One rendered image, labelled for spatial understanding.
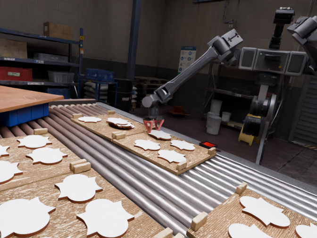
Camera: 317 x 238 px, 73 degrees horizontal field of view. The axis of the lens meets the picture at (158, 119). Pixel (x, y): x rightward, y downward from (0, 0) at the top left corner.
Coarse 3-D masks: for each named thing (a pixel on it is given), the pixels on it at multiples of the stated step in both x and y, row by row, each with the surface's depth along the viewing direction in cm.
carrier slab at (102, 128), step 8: (72, 120) 131; (104, 120) 138; (88, 128) 121; (96, 128) 121; (104, 128) 122; (112, 128) 124; (120, 128) 126; (136, 128) 130; (144, 128) 132; (104, 136) 112
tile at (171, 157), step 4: (160, 152) 98; (164, 152) 98; (168, 152) 99; (172, 152) 99; (160, 156) 93; (164, 156) 94; (168, 156) 94; (172, 156) 95; (176, 156) 95; (180, 156) 96; (184, 156) 98; (168, 160) 90; (172, 160) 91; (176, 160) 91; (180, 160) 92; (184, 160) 92
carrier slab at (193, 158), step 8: (128, 136) 115; (136, 136) 116; (144, 136) 118; (152, 136) 120; (120, 144) 104; (128, 144) 104; (160, 144) 109; (168, 144) 111; (136, 152) 97; (144, 152) 97; (152, 152) 99; (176, 152) 102; (184, 152) 104; (192, 152) 105; (200, 152) 106; (216, 152) 109; (152, 160) 91; (160, 160) 91; (192, 160) 96; (200, 160) 97; (168, 168) 86; (184, 168) 87
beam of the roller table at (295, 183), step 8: (104, 104) 195; (120, 112) 173; (136, 120) 156; (160, 128) 144; (176, 136) 132; (184, 136) 134; (224, 152) 117; (232, 160) 107; (240, 160) 109; (256, 168) 101; (264, 168) 103; (272, 176) 95; (280, 176) 96; (288, 184) 90; (296, 184) 91; (304, 184) 92; (312, 192) 86
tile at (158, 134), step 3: (153, 132) 121; (156, 132) 122; (159, 132) 123; (162, 132) 124; (150, 135) 118; (153, 135) 117; (156, 135) 117; (159, 135) 118; (162, 135) 119; (165, 135) 120; (168, 135) 121; (159, 138) 115; (162, 138) 115; (165, 138) 115; (168, 138) 116
